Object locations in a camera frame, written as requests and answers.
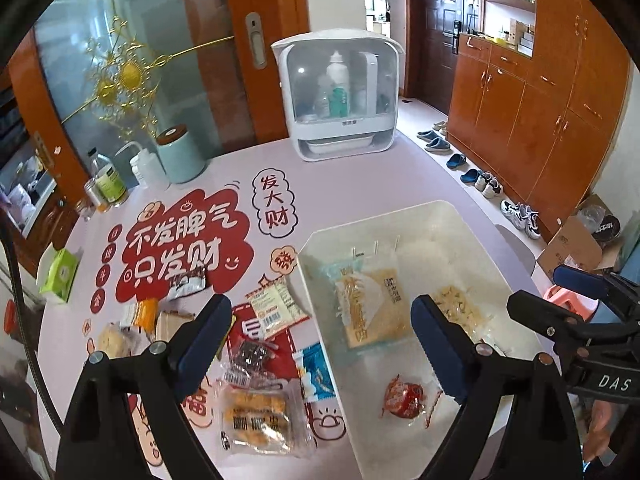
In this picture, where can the wooden side cabinet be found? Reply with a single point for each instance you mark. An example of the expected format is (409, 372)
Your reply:
(35, 210)

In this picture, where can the glass bottle green label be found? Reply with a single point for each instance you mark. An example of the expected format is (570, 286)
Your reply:
(110, 182)

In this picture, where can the small clear glass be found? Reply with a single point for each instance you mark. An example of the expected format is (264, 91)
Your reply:
(85, 210)

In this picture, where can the blue slipper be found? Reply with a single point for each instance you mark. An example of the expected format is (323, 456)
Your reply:
(456, 162)
(470, 176)

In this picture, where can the mint canister wooden lid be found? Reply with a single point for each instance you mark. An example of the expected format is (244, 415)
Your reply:
(180, 157)

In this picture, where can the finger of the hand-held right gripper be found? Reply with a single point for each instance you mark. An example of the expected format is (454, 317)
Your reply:
(530, 310)
(575, 278)

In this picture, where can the white desktop organiser cabinet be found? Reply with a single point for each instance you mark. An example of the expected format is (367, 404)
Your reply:
(337, 147)

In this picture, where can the tall white bottle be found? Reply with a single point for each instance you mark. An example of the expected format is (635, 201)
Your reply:
(336, 67)

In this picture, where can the small clear bottle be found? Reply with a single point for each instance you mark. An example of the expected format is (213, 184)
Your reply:
(322, 100)

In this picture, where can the dark wooden entrance door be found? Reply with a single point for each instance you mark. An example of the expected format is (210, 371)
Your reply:
(440, 60)

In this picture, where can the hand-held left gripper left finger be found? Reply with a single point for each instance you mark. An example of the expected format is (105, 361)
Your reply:
(197, 360)

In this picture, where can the dark brown snack packet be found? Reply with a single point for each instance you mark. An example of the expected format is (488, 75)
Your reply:
(187, 282)

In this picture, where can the orange white snack packet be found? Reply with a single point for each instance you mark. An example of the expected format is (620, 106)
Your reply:
(142, 312)

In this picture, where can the clear fried snack pack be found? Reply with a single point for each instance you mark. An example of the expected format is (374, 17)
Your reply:
(260, 420)

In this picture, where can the yellow cracker packet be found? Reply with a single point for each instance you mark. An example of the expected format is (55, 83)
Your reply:
(365, 310)

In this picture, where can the blue snack packet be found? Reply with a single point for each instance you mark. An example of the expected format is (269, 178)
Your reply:
(317, 375)

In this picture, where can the white plastic bin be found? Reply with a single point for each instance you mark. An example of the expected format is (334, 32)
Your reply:
(450, 230)

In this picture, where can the gold door ornament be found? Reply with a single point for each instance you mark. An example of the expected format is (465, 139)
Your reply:
(127, 77)

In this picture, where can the grey slipper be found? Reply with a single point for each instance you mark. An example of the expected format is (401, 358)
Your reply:
(437, 146)
(429, 135)

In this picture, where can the green tissue box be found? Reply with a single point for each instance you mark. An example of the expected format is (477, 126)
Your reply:
(60, 272)

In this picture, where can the white red label packet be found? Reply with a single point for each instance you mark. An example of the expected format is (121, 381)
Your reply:
(275, 305)

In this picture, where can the red round wrapped snack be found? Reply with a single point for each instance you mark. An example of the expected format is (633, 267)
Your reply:
(405, 397)

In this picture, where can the glass sliding door wooden frame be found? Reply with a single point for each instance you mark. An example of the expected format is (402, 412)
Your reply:
(215, 85)

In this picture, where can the person's right hand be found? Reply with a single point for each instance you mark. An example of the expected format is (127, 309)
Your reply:
(600, 427)

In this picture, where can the clear pale biscuit packet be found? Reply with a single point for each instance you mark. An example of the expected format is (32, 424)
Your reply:
(457, 310)

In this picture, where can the cardboard box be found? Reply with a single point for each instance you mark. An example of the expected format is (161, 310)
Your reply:
(570, 245)

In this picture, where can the beige snack packet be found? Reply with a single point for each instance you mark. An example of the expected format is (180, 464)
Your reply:
(167, 327)

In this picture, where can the teal tube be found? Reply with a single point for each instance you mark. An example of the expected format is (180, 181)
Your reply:
(340, 101)

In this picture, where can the clear dark snack packet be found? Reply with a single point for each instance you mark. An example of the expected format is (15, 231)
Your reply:
(247, 355)

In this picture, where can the white plastic jug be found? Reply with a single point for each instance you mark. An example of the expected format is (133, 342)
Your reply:
(147, 167)

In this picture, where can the wooden wall cabinet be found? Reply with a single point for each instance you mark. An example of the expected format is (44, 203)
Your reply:
(540, 125)

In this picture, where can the white patterned sneaker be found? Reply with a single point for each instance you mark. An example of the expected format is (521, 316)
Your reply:
(531, 222)
(514, 210)

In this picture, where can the clear round bun packet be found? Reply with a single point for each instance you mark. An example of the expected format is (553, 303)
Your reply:
(112, 340)

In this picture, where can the small orange filled jar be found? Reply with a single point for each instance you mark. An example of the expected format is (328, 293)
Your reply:
(97, 195)

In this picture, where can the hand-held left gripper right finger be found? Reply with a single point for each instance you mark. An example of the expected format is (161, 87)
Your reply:
(445, 355)

